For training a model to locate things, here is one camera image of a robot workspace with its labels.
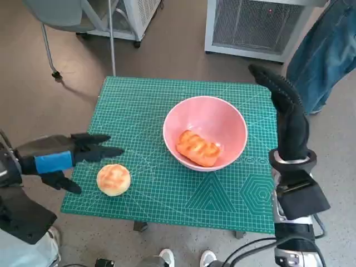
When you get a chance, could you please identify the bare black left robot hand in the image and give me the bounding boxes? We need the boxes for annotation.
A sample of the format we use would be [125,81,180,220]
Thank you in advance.
[12,133,125,195]

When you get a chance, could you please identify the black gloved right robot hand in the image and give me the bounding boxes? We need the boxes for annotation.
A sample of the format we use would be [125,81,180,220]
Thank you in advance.
[248,64,310,162]

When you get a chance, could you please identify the round toy bread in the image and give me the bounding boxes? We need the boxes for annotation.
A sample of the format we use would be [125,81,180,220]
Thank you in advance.
[96,164,131,197]

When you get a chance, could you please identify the pink bowl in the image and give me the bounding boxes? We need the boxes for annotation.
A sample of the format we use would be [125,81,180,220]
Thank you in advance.
[162,96,248,172]

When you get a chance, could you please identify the oblong toy bread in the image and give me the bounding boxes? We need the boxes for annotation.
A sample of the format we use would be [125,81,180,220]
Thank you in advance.
[176,129,224,167]

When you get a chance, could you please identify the green cutting mat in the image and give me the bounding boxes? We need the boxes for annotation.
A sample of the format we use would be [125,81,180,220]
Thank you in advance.
[60,76,279,231]

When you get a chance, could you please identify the white cabinet with mesh panel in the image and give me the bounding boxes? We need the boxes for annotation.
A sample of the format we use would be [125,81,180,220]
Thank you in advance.
[204,0,318,63]

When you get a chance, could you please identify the silver metal pole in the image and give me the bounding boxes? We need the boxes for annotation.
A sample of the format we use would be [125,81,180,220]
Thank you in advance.
[107,0,117,76]

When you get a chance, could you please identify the white foot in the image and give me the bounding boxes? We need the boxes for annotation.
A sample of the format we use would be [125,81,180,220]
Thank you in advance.
[200,249,216,267]
[159,248,175,267]

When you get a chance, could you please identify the grey chair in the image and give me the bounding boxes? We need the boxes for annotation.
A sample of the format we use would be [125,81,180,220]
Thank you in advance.
[21,0,95,81]

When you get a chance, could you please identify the white cabinet on casters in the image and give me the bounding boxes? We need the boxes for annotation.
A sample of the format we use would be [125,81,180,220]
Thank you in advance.
[75,0,164,48]

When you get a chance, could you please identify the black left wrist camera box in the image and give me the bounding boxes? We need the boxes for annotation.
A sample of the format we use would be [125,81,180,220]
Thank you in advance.
[0,183,58,245]

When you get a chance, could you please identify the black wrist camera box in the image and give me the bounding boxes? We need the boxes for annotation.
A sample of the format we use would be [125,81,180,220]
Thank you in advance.
[0,183,58,245]
[278,174,331,220]

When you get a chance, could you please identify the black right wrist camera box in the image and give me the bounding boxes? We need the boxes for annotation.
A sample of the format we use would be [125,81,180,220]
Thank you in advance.
[278,174,331,220]

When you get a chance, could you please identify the black robot body cable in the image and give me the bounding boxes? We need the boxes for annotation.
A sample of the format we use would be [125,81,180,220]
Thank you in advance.
[222,236,279,267]

